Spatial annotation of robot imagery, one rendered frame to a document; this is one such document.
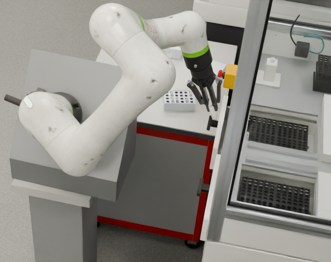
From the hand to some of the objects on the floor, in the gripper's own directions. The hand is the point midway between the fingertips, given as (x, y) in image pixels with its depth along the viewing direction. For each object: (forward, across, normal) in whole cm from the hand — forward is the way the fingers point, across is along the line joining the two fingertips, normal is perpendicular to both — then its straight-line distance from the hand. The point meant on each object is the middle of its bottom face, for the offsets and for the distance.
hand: (213, 110), depth 232 cm
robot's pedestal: (+71, +78, +23) cm, 108 cm away
